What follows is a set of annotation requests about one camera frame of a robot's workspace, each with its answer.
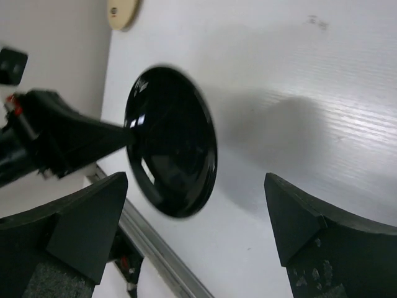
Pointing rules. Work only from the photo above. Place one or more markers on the cream plate with brown motifs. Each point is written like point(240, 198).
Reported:
point(121, 13)

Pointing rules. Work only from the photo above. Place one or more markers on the black glossy plate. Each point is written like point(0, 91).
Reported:
point(175, 156)

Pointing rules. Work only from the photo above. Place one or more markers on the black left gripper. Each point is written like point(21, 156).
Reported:
point(42, 133)

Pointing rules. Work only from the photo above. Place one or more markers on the aluminium front rail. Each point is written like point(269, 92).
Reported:
point(178, 277)

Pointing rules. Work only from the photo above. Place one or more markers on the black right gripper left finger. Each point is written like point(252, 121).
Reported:
point(60, 249)

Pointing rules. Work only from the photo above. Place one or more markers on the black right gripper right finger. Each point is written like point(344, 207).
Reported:
point(327, 251)

